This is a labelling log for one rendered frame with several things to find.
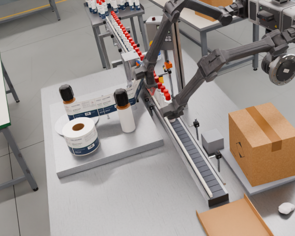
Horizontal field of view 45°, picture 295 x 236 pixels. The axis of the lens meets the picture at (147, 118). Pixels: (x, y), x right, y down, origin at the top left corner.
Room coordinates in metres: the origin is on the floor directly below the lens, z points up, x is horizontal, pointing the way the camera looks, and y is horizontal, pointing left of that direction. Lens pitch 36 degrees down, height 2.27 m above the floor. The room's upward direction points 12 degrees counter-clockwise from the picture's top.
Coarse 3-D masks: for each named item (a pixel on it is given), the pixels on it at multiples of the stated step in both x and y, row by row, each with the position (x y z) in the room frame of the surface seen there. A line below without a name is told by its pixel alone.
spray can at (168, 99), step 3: (168, 93) 1.86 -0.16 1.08; (165, 96) 1.84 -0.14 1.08; (168, 96) 1.83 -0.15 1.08; (165, 99) 1.86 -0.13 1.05; (168, 99) 1.83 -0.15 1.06; (165, 102) 1.84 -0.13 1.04; (168, 102) 1.83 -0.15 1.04; (171, 102) 1.83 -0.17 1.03; (165, 105) 1.84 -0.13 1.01; (171, 120) 1.83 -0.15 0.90; (174, 120) 1.83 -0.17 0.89
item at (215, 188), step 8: (176, 120) 1.84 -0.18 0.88; (176, 128) 1.76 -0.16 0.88; (184, 136) 1.67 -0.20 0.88; (184, 144) 1.59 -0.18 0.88; (192, 144) 1.58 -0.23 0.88; (192, 152) 1.51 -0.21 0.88; (192, 160) 1.45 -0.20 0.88; (200, 160) 1.44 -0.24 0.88; (192, 168) 1.39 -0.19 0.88; (200, 168) 1.38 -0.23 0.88; (208, 168) 1.36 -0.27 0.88; (208, 176) 1.31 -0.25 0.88; (208, 184) 1.25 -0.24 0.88; (216, 184) 1.24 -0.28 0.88; (216, 192) 1.19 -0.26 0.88; (224, 192) 1.18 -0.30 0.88
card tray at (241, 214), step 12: (228, 204) 1.14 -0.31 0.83; (240, 204) 1.12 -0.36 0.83; (252, 204) 1.08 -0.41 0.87; (204, 216) 1.10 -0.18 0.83; (216, 216) 1.08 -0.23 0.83; (228, 216) 1.07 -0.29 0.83; (240, 216) 1.06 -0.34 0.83; (252, 216) 1.04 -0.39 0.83; (204, 228) 1.02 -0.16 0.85; (216, 228) 1.02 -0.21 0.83; (228, 228) 1.01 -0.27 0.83; (240, 228) 0.99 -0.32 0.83; (252, 228) 0.98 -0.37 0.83; (264, 228) 0.97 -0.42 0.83
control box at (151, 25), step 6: (150, 18) 2.13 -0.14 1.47; (156, 18) 2.11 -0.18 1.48; (150, 24) 2.07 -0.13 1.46; (156, 24) 2.05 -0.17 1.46; (150, 30) 2.07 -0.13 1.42; (156, 30) 2.06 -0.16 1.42; (150, 36) 2.08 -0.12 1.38; (150, 42) 2.08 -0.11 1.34; (168, 42) 2.03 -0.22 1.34; (162, 48) 2.05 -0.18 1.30; (168, 48) 2.03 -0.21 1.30
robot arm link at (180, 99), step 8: (200, 72) 1.49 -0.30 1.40; (192, 80) 1.53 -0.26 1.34; (200, 80) 1.49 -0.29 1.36; (208, 80) 1.44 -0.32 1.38; (184, 88) 1.59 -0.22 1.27; (192, 88) 1.54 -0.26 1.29; (176, 96) 1.65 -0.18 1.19; (184, 96) 1.58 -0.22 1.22; (176, 104) 1.64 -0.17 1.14; (184, 104) 1.63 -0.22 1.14
